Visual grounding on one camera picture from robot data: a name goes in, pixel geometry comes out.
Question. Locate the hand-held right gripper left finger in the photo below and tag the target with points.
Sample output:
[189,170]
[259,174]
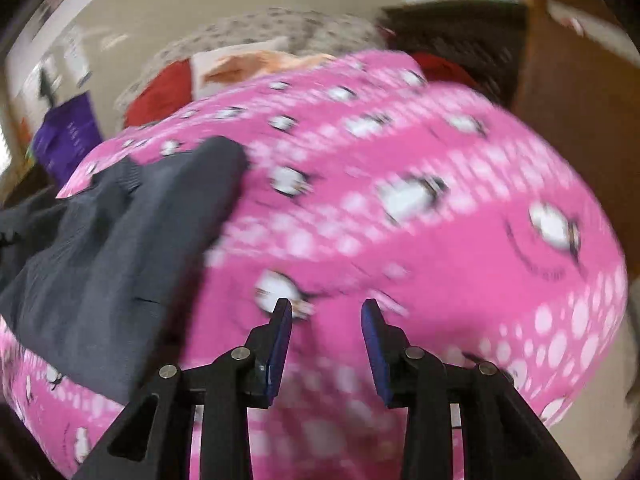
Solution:
[280,347]

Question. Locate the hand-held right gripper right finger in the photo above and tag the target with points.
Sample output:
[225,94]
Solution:
[372,347]

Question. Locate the grey pinstriped suit jacket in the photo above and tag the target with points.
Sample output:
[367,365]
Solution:
[125,260]

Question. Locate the pink penguin print blanket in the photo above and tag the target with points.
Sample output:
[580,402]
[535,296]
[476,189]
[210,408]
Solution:
[450,160]

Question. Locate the red pillow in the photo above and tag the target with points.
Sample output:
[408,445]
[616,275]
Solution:
[160,92]

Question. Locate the white and peach fringed cloth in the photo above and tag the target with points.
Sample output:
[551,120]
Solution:
[250,62]

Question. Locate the red cloth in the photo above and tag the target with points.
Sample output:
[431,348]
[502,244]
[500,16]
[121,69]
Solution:
[442,67]

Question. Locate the purple tote bag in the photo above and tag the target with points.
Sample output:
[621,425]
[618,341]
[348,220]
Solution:
[67,137]

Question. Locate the floral grey pillow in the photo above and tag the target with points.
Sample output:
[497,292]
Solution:
[310,27]

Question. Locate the dark carved wooden headboard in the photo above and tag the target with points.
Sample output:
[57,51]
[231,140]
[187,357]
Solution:
[450,30]

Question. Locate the black hanging garment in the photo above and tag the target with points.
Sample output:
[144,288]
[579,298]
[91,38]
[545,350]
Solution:
[46,87]

